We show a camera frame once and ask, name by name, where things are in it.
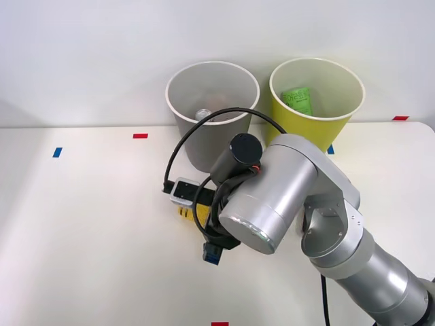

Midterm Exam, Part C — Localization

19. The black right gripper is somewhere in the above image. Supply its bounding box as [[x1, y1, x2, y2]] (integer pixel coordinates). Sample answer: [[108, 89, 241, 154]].
[[196, 185, 241, 266]]

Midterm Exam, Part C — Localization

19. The yellow plastic bottle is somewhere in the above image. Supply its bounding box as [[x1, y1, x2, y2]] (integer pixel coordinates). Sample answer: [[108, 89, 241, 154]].
[[177, 202, 213, 229]]

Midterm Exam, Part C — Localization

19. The grey plastic waste bin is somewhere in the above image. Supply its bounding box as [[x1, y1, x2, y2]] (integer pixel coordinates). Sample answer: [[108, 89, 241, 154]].
[[165, 60, 261, 173]]

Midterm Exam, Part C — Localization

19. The yellow-green plastic waste bin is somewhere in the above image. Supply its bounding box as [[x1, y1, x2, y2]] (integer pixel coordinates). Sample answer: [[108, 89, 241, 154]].
[[268, 56, 366, 156]]

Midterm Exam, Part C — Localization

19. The green drink can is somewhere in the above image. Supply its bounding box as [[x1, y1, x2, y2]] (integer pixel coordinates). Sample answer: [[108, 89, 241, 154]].
[[280, 86, 313, 115]]

